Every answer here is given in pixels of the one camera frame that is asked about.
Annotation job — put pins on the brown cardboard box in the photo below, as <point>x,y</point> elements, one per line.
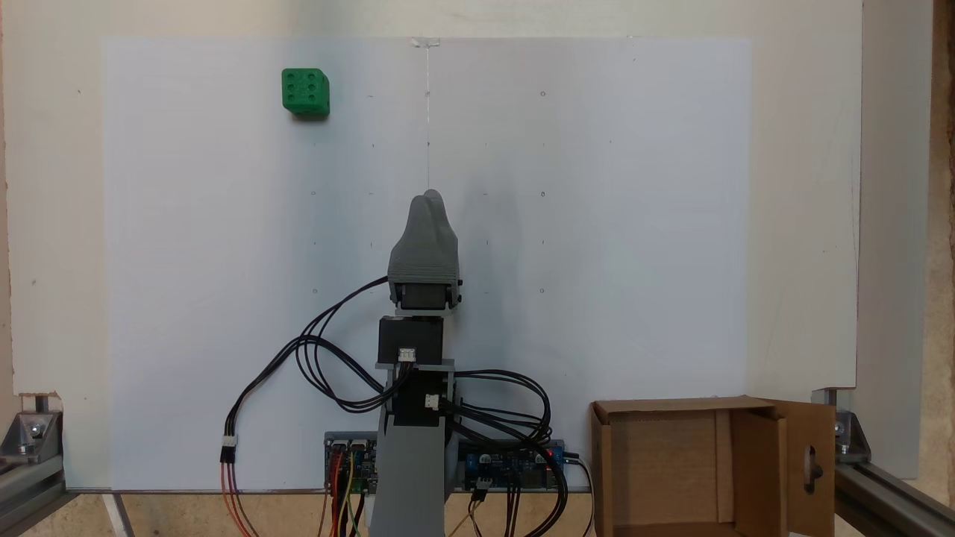
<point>664,462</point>

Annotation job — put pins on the metal corner bracket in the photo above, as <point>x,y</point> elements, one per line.
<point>33,436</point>
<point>847,436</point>

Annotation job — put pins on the clear tape piece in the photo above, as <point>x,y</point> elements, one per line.
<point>425,42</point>

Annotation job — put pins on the aluminium frame post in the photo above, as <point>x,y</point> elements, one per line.
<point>880,500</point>
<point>26,488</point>

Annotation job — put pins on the green dice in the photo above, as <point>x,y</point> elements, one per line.
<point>304,91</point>

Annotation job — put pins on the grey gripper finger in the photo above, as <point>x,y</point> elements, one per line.
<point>414,235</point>
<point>440,235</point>

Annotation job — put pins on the blue circuit board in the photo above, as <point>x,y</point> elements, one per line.
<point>492,462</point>

